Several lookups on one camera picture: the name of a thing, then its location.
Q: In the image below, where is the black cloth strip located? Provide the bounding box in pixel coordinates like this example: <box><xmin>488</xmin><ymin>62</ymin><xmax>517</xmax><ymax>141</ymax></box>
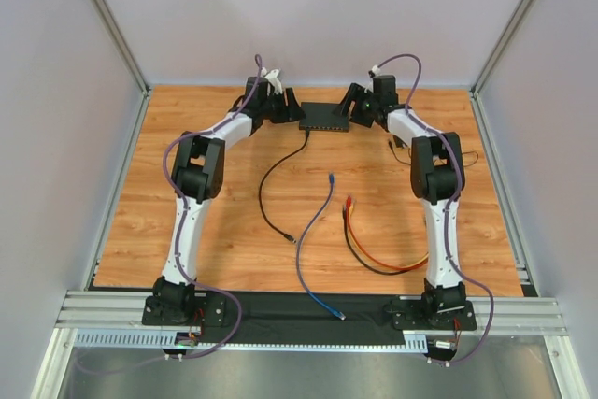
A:
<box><xmin>201</xmin><ymin>292</ymin><xmax>405</xmax><ymax>345</ymax></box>

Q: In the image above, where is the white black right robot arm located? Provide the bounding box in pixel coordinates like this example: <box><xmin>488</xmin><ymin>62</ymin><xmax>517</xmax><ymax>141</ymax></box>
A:
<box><xmin>335</xmin><ymin>75</ymin><xmax>466</xmax><ymax>318</ymax></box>

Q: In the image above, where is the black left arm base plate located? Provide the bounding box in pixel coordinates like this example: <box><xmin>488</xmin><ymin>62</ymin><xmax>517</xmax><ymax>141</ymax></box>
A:
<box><xmin>141</xmin><ymin>293</ymin><xmax>227</xmax><ymax>327</ymax></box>

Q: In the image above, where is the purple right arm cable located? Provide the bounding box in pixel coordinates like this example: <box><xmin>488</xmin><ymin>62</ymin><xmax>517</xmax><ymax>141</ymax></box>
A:
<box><xmin>367</xmin><ymin>52</ymin><xmax>495</xmax><ymax>367</ymax></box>

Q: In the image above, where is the aluminium left frame post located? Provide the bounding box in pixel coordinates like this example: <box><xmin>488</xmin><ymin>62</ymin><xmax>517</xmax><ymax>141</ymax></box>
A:
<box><xmin>90</xmin><ymin>0</ymin><xmax>150</xmax><ymax>93</ymax></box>

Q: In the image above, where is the black long ethernet cable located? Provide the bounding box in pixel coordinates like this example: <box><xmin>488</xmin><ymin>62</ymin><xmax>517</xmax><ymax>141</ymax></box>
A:
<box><xmin>258</xmin><ymin>131</ymin><xmax>298</xmax><ymax>246</ymax></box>

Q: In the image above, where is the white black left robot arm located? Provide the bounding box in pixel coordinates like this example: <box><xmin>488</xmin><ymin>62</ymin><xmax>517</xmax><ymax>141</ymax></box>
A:
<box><xmin>146</xmin><ymin>71</ymin><xmax>306</xmax><ymax>324</ymax></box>

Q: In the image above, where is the aluminium frame post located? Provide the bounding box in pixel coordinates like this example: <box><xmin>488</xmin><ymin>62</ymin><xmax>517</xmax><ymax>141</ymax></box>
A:
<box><xmin>90</xmin><ymin>0</ymin><xmax>150</xmax><ymax>93</ymax></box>
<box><xmin>470</xmin><ymin>0</ymin><xmax>535</xmax><ymax>96</ymax></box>

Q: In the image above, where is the aluminium front frame rail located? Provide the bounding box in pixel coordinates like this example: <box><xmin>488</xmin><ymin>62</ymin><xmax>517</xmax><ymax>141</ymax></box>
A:
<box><xmin>55</xmin><ymin>291</ymin><xmax>568</xmax><ymax>336</ymax></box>

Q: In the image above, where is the yellow ethernet cable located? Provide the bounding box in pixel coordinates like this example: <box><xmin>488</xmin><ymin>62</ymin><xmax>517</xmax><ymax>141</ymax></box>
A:
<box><xmin>348</xmin><ymin>199</ymin><xmax>430</xmax><ymax>270</ymax></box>

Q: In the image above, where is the black network switch box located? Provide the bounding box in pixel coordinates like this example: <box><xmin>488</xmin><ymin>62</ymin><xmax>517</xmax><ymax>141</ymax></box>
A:
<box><xmin>299</xmin><ymin>102</ymin><xmax>349</xmax><ymax>133</ymax></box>

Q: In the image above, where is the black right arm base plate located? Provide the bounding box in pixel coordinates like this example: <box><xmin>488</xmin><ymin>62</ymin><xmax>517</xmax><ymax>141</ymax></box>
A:
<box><xmin>382</xmin><ymin>297</ymin><xmax>477</xmax><ymax>331</ymax></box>

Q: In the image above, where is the grey slotted cable duct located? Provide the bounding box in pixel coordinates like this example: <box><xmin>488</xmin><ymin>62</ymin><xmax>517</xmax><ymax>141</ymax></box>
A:
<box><xmin>74</xmin><ymin>329</ymin><xmax>428</xmax><ymax>354</ymax></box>

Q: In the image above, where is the red ethernet cable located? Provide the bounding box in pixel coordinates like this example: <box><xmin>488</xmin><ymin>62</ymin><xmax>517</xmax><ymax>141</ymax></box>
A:
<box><xmin>344</xmin><ymin>192</ymin><xmax>430</xmax><ymax>273</ymax></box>

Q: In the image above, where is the black power adapter with cord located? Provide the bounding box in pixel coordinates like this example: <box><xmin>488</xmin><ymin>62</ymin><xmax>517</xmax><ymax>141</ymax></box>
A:
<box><xmin>387</xmin><ymin>136</ymin><xmax>479</xmax><ymax>168</ymax></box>

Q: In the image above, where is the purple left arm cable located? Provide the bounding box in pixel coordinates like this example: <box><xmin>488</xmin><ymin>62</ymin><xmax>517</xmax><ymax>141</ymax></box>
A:
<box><xmin>74</xmin><ymin>53</ymin><xmax>263</xmax><ymax>375</ymax></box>

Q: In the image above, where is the aluminium right frame post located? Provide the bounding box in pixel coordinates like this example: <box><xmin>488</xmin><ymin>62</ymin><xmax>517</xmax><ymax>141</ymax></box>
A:
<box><xmin>470</xmin><ymin>0</ymin><xmax>535</xmax><ymax>96</ymax></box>

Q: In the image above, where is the black short ethernet cable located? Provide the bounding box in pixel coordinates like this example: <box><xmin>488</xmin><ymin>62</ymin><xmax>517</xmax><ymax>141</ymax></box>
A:
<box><xmin>340</xmin><ymin>205</ymin><xmax>429</xmax><ymax>277</ymax></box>

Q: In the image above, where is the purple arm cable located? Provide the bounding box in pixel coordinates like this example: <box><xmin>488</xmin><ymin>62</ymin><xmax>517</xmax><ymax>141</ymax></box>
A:
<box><xmin>367</xmin><ymin>52</ymin><xmax>495</xmax><ymax>367</ymax></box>
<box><xmin>74</xmin><ymin>53</ymin><xmax>263</xmax><ymax>375</ymax></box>

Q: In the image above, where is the blue ethernet cable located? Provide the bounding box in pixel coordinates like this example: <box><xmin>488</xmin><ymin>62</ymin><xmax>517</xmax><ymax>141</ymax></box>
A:
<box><xmin>295</xmin><ymin>172</ymin><xmax>347</xmax><ymax>321</ymax></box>

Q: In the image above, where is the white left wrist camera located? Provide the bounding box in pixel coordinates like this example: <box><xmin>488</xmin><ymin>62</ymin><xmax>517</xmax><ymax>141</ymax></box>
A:
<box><xmin>260</xmin><ymin>67</ymin><xmax>283</xmax><ymax>94</ymax></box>

